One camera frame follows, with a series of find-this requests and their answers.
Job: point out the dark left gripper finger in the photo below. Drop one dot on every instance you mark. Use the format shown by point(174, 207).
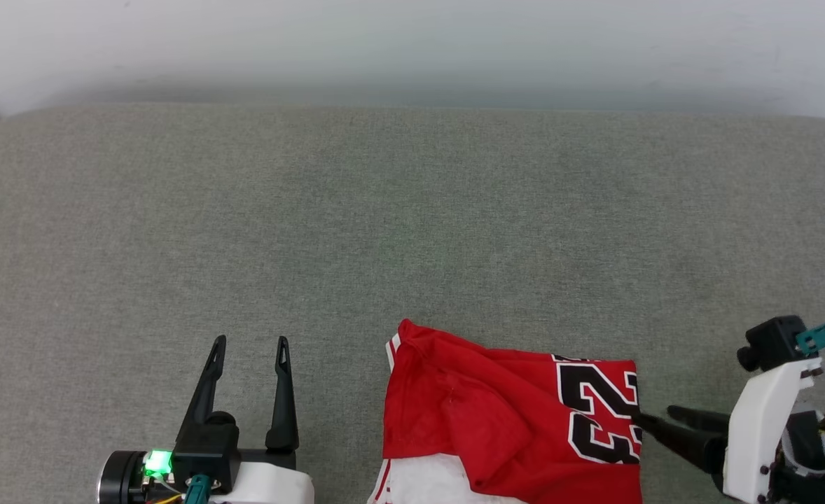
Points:
point(283, 413)
point(206, 392)

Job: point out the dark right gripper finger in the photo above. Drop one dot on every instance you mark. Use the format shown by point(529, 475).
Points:
point(699, 448)
point(706, 420)

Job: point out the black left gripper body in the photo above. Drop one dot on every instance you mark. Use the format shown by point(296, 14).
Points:
point(206, 455)

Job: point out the teal left camera connector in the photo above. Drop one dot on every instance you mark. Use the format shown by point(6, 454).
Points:
point(197, 490)

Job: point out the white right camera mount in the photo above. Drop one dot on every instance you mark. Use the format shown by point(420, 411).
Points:
point(759, 434)

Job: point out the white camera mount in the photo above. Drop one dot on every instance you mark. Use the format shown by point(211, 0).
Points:
point(272, 486)
point(759, 434)

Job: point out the red white basketball jersey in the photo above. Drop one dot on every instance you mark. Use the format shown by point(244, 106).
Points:
point(468, 406)

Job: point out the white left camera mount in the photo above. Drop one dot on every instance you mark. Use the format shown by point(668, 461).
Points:
point(272, 486)

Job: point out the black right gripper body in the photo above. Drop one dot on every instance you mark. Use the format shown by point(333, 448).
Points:
point(794, 455)

